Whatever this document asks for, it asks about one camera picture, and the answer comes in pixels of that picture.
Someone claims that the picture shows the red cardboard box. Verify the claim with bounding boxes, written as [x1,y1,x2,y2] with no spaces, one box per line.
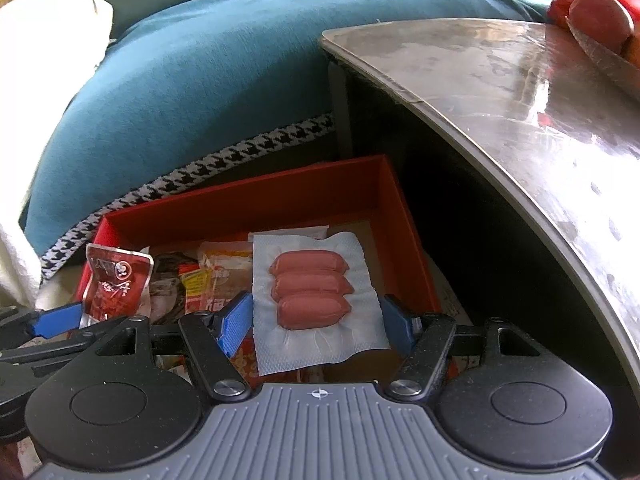
[75,155,443,386]

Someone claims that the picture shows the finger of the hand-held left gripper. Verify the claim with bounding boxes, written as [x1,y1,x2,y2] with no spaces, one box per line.
[0,302,85,348]
[0,329,101,379]

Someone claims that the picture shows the orange-red apple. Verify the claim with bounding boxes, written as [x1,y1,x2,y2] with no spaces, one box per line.
[622,32,640,68]

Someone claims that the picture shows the clear packet dark dried snack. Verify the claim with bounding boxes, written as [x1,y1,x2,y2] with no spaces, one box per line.
[147,252,201,326]

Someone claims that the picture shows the clear sausage packet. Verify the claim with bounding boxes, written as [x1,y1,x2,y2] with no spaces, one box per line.
[248,230,392,377]

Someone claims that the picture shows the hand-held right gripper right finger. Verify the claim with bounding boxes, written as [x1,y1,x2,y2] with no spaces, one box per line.
[382,295,576,401]

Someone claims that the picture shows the brown snack packet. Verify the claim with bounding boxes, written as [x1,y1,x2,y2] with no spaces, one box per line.
[80,242,154,331]

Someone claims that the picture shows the white blanket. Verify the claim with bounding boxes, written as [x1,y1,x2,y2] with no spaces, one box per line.
[0,0,115,311]

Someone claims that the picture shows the blue houndstooth-trimmed sofa cover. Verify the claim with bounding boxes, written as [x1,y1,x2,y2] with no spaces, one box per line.
[20,0,556,281]

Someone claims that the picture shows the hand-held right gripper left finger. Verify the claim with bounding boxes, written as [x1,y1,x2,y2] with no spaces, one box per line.
[65,291,254,403]

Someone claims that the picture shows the red apple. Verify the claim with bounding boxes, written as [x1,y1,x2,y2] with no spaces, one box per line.
[567,0,633,53]

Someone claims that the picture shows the dark coffee table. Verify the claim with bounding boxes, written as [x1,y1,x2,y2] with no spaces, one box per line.
[320,17,640,396]

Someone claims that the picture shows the glass fruit bowl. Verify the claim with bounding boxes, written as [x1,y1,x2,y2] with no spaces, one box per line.
[570,25,640,98]

